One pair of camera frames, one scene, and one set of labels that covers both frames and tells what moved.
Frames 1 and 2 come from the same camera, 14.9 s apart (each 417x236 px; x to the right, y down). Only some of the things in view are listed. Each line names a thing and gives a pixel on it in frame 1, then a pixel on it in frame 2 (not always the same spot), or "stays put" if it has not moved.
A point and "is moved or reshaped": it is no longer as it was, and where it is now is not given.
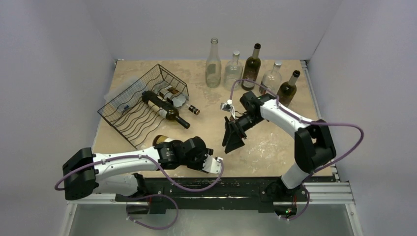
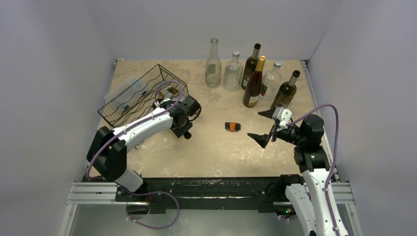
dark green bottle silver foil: x=251 y=70 stays put
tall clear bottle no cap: x=213 y=66 stays put
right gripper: x=232 y=129 to x=272 y=129
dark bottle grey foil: x=287 y=90 stays put
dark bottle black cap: x=163 y=107 is moved or reshaped
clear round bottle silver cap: x=233 y=72 stays put
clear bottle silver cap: x=271 y=79 stays put
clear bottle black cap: x=178 y=98 stays put
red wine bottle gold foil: x=161 y=138 to x=252 y=92
